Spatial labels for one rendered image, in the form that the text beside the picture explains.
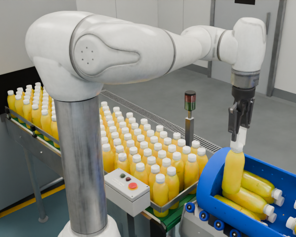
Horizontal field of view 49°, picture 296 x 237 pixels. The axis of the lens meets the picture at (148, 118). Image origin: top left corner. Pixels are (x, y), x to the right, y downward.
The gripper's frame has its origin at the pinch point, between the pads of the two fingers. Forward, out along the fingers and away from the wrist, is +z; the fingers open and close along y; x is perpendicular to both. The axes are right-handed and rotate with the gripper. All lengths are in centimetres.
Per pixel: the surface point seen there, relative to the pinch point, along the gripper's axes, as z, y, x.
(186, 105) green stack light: 16, 38, 55
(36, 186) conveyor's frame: 99, -15, 160
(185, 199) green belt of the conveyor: 45, 4, 26
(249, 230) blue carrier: 29.3, -8.3, -12.9
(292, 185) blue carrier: 23.4, 18.8, -15.1
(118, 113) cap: 25, 17, 90
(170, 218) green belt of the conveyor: 46, -10, 23
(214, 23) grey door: 40, 357, 260
